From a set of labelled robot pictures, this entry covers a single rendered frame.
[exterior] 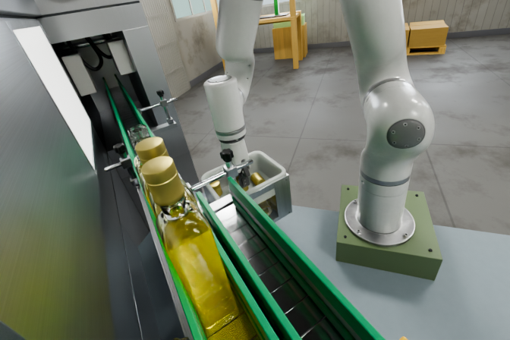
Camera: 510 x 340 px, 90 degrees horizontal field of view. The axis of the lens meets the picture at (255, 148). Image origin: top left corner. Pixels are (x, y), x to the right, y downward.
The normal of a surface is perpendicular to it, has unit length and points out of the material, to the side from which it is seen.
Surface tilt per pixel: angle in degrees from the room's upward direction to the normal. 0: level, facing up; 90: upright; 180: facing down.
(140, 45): 90
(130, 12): 90
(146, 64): 90
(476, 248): 0
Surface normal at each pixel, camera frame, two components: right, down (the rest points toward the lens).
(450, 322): -0.14, -0.84
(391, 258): -0.32, 0.54
